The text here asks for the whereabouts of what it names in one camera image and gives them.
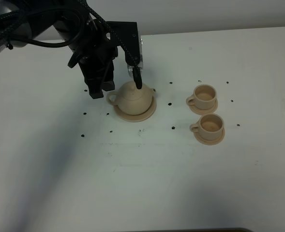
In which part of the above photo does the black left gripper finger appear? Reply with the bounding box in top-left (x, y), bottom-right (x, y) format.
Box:
top-left (85, 79), bottom-right (103, 99)
top-left (102, 81), bottom-right (115, 91)

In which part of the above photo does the far beige teacup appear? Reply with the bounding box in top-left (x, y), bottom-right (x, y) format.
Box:
top-left (186, 85), bottom-right (217, 110)

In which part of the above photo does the black braided cable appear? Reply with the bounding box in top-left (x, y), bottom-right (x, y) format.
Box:
top-left (0, 0), bottom-right (143, 90)

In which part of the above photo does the near beige cup saucer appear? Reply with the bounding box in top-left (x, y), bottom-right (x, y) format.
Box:
top-left (194, 129), bottom-right (225, 145)

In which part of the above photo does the black smooth cable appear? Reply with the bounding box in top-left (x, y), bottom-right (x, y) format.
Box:
top-left (1, 7), bottom-right (85, 69)

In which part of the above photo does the near beige teacup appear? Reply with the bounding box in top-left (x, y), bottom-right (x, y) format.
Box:
top-left (190, 114), bottom-right (224, 142)

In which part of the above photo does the beige teacup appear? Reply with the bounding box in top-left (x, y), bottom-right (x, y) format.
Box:
top-left (190, 114), bottom-right (224, 142)
top-left (186, 85), bottom-right (217, 110)

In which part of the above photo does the beige teapot saucer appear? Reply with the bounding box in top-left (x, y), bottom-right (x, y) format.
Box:
top-left (113, 97), bottom-right (156, 122)

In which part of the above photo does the beige cup saucer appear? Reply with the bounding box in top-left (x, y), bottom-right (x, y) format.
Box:
top-left (189, 100), bottom-right (218, 116)
top-left (194, 129), bottom-right (225, 145)

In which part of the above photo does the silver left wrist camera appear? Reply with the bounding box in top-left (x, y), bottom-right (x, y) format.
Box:
top-left (107, 22), bottom-right (145, 78)

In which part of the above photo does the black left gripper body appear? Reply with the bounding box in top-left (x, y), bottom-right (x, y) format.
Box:
top-left (68, 20), bottom-right (120, 82)

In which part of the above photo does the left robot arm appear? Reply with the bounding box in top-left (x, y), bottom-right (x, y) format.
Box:
top-left (0, 0), bottom-right (118, 99)

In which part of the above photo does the far beige cup saucer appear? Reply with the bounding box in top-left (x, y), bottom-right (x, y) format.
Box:
top-left (189, 100), bottom-right (218, 116)

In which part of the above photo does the beige clay teapot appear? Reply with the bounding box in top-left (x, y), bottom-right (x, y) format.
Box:
top-left (106, 81), bottom-right (156, 116)

